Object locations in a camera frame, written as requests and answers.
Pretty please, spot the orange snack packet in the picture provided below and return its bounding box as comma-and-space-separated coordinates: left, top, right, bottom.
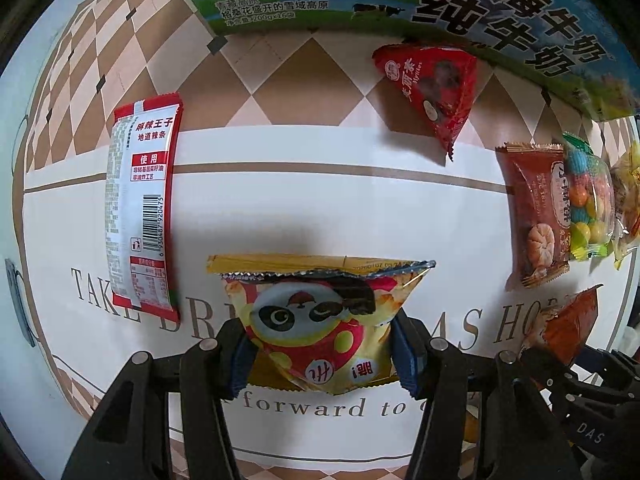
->
520, 284, 602, 366

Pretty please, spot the colourful candy balls bag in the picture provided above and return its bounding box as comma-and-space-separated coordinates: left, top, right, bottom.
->
562, 132, 615, 261

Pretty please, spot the yellow panda snack bag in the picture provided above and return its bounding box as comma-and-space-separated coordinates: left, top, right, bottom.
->
207, 254, 436, 394

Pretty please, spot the brown biscuit packet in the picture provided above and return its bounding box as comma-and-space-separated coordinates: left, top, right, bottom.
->
498, 142, 570, 288

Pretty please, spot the yellow snack packet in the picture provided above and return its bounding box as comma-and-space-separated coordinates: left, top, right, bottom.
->
611, 141, 640, 270

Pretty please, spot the red white spicy strip packet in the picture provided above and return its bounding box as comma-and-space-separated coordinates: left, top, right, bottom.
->
104, 93, 183, 322

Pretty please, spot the red triangular candy packet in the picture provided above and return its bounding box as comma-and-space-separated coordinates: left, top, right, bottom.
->
372, 44, 477, 158

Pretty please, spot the milk carton cardboard box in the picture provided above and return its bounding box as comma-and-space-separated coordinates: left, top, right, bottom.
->
192, 0, 639, 122

